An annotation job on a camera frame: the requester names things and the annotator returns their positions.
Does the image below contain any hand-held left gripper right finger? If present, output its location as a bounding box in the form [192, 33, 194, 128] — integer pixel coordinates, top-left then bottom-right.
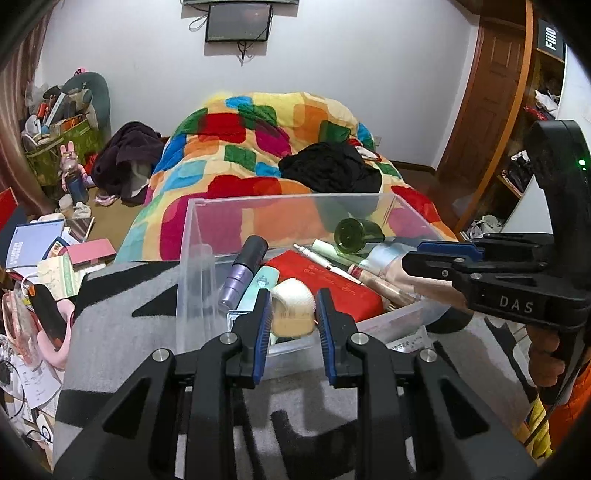
[315, 287, 539, 480]

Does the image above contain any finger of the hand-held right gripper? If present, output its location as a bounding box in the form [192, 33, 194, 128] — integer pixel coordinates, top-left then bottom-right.
[401, 253, 552, 291]
[416, 233, 555, 263]

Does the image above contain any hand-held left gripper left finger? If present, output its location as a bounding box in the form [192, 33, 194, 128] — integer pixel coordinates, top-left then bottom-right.
[53, 288, 273, 480]

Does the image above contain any pink tube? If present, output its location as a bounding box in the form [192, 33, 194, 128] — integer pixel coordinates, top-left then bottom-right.
[348, 263, 467, 308]

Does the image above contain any white tape roll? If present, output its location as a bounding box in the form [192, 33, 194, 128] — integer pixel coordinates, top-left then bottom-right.
[269, 278, 317, 337]

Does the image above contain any mint tube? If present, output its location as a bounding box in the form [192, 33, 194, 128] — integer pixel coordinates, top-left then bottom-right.
[235, 265, 281, 312]

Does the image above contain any red packet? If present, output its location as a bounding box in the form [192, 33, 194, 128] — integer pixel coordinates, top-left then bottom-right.
[264, 249, 385, 324]

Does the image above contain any purple tube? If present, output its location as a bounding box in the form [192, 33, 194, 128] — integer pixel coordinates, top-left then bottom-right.
[218, 235, 269, 311]

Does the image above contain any clear plastic container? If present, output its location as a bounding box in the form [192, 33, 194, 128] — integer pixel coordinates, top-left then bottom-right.
[175, 191, 458, 358]

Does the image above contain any white pen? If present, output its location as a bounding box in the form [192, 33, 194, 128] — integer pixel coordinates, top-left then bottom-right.
[292, 243, 363, 283]

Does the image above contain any green bottle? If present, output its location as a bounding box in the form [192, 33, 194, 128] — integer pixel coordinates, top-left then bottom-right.
[333, 218, 386, 256]

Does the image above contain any pale green tube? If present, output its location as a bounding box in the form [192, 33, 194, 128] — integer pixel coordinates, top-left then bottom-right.
[311, 239, 370, 271]

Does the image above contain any person's right hand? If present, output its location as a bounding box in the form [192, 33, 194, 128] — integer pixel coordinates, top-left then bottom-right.
[529, 330, 566, 387]

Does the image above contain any white handbag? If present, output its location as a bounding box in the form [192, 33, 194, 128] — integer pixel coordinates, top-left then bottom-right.
[471, 215, 504, 238]

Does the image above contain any wooden shelf unit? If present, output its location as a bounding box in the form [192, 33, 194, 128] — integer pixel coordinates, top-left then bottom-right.
[455, 0, 568, 236]

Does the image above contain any wooden door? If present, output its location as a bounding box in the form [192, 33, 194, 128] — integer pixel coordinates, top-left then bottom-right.
[436, 14, 529, 176]

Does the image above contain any grey black patterned blanket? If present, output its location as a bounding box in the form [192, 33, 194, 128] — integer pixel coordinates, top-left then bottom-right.
[53, 258, 539, 480]

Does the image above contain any black clothing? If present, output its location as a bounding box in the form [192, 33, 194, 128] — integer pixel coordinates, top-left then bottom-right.
[278, 142, 384, 195]

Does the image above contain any black box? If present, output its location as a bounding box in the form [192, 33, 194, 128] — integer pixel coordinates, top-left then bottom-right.
[536, 18, 568, 63]

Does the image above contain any yellow cloth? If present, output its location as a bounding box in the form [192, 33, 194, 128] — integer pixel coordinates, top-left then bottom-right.
[517, 397, 552, 457]

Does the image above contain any colourful patchwork blanket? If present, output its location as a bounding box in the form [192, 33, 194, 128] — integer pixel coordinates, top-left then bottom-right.
[113, 91, 460, 264]

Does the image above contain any pink box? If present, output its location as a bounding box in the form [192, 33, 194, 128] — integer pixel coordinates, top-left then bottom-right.
[65, 239, 116, 268]

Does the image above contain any green cream booklet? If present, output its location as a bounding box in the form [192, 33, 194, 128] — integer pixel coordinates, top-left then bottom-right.
[37, 254, 86, 301]

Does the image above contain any black pink gadget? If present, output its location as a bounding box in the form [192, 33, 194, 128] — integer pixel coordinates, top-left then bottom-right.
[28, 284, 75, 370]

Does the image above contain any white paper sheet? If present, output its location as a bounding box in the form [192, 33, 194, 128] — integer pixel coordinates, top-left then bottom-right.
[0, 351, 61, 416]

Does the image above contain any dark maroon clothing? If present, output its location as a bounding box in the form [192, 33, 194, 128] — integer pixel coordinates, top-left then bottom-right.
[91, 121, 164, 206]

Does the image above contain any blue bottle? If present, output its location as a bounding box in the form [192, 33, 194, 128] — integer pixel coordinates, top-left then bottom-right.
[66, 170, 89, 205]

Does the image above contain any pink transparent case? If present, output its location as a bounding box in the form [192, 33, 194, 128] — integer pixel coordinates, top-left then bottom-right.
[2, 291, 38, 365]

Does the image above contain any blue notebook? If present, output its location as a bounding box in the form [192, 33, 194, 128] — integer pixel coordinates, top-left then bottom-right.
[6, 219, 65, 268]

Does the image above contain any pink bunny toy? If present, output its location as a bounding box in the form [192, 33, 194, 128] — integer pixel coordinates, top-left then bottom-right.
[59, 142, 90, 178]

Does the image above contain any green bag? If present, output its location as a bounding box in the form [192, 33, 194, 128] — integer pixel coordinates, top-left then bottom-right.
[24, 120, 105, 188]

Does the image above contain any red box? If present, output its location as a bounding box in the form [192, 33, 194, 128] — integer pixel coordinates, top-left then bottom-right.
[0, 187, 21, 232]

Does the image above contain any grey neck pillow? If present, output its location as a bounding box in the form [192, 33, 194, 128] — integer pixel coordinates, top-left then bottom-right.
[60, 71, 112, 139]

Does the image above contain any striped curtain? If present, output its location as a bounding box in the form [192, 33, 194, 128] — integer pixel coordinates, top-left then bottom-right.
[0, 9, 51, 217]

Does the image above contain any small wall screen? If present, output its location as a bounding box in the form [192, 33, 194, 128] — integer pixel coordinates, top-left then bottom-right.
[204, 2, 274, 43]

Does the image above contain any black wall monitor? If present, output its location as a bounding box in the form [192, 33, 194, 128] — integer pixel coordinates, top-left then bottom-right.
[181, 0, 300, 6]

